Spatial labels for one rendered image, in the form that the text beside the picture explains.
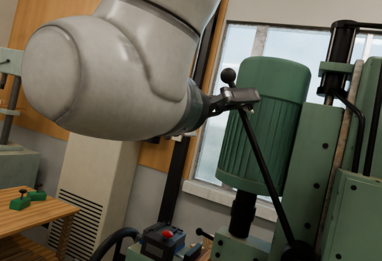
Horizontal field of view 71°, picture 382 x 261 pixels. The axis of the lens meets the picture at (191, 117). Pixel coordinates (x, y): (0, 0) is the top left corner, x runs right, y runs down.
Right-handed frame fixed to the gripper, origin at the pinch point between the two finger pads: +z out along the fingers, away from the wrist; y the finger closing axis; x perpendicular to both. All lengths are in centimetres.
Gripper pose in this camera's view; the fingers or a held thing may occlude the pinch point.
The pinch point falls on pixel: (219, 118)
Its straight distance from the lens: 57.2
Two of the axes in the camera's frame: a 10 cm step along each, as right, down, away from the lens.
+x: -3.1, -9.2, 2.3
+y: 8.6, -3.7, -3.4
